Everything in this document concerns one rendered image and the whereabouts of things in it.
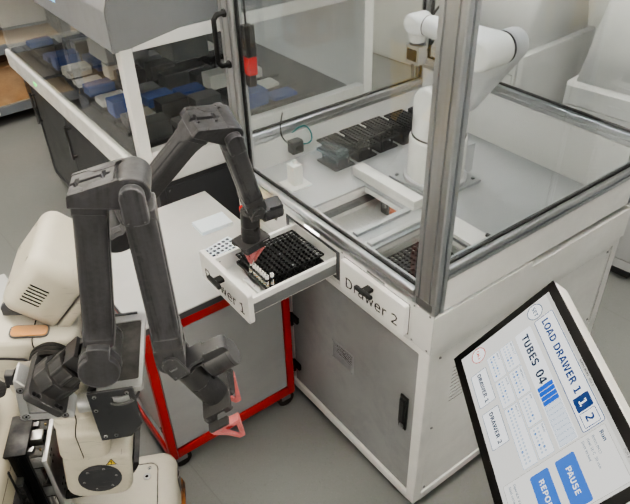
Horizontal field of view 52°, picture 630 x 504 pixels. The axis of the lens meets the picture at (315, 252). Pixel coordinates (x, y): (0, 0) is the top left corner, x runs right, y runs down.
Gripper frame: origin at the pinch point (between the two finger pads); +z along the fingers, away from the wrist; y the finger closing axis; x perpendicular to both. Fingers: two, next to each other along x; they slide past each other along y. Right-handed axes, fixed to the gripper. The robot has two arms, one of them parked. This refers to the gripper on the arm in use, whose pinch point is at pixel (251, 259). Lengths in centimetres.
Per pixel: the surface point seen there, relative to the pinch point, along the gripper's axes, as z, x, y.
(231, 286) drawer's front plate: 0.3, -4.5, -11.7
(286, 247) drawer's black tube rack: 2.2, -1.2, 13.5
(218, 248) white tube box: 16.0, 25.7, 5.7
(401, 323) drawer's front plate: 0, -48, 15
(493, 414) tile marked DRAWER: -20, -88, -6
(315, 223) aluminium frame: -5.8, -5.5, 22.0
